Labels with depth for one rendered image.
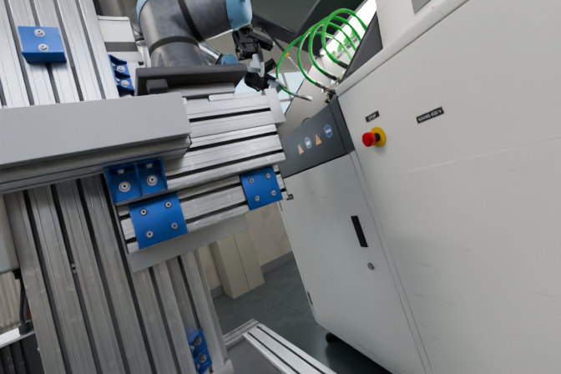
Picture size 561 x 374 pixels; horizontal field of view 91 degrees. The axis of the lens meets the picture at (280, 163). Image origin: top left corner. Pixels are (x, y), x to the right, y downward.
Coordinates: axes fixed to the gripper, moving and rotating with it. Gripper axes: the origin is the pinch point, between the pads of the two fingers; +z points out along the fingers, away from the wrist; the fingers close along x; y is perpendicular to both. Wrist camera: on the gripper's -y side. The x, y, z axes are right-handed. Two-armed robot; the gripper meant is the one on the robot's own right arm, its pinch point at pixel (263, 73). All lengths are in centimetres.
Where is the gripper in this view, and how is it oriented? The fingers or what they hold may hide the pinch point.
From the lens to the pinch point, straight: 118.4
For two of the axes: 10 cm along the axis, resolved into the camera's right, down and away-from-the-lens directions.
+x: 3.7, -2.0, -9.1
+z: 3.1, 9.5, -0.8
